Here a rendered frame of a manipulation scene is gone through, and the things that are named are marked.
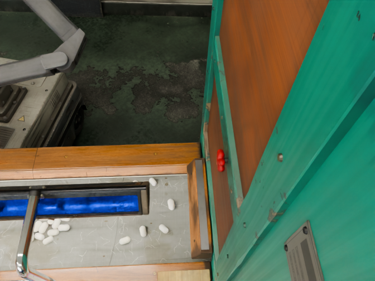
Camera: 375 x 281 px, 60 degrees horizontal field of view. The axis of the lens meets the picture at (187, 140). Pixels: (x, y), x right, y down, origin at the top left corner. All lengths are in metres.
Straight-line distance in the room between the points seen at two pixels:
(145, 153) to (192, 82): 1.31
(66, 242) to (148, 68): 1.65
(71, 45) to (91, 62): 1.62
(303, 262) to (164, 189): 0.86
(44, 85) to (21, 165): 0.71
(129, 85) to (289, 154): 2.16
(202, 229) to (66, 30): 0.68
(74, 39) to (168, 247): 0.67
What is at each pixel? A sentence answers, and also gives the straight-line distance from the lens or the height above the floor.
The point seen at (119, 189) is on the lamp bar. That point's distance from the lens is 0.73.
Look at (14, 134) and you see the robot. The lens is 1.74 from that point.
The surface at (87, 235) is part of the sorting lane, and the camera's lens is 1.11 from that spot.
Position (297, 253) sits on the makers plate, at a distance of 0.32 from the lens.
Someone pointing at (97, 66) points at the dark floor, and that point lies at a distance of 2.58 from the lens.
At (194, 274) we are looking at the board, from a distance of 1.01.
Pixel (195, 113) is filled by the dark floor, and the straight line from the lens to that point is 2.22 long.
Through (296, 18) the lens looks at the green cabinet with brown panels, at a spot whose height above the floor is 1.59.
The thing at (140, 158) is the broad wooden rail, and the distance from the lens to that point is 1.16.
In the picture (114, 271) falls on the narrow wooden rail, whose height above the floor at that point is 0.76.
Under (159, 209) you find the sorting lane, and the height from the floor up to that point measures 0.74.
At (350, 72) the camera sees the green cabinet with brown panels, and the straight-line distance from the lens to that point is 0.20.
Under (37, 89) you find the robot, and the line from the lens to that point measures 1.87.
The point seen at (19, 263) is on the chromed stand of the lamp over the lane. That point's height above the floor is 1.12.
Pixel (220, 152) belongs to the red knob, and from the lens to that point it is 0.59.
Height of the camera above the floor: 1.77
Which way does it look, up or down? 58 degrees down
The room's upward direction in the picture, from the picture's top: 2 degrees clockwise
